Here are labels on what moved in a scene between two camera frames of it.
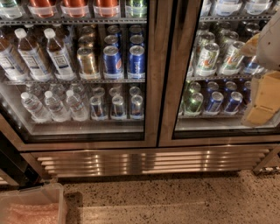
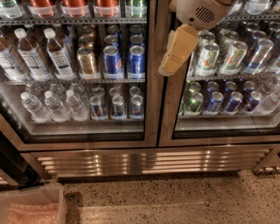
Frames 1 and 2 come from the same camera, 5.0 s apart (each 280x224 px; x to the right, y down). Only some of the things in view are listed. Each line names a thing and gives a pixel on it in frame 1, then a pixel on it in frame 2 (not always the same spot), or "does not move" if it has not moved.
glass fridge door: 80,75 does not move
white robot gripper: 270,46 -> 200,13
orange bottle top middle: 75,9 does not move
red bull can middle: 117,107 does not move
